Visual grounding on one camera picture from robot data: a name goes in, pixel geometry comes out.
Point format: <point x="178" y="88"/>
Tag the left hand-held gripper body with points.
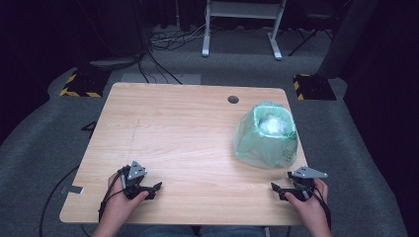
<point x="132" y="172"/>

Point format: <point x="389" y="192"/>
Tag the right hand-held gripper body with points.
<point x="304" y="184"/>

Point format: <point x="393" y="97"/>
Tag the person's right hand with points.
<point x="313" y="210"/>

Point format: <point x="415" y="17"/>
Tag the person's left hand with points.
<point x="118" y="205"/>

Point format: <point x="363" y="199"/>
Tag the green plastic bag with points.
<point x="253" y="148"/>

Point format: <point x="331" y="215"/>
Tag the grey tape strip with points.
<point x="74" y="189"/>

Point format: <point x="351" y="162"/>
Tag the white crumpled paper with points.
<point x="272" y="125"/>

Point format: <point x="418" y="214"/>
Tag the person's legs in jeans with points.
<point x="204" y="231"/>

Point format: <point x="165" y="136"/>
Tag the black yellow striped base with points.
<point x="84" y="84"/>
<point x="314" y="87"/>

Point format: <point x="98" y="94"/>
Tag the black tripod stand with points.
<point x="309" y="38"/>

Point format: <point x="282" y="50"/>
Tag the dark grey column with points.
<point x="347" y="36"/>

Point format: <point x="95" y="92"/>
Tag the black table bracket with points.
<point x="90" y="126"/>

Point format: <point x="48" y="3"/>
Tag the white metal desk frame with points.
<point x="243" y="10"/>

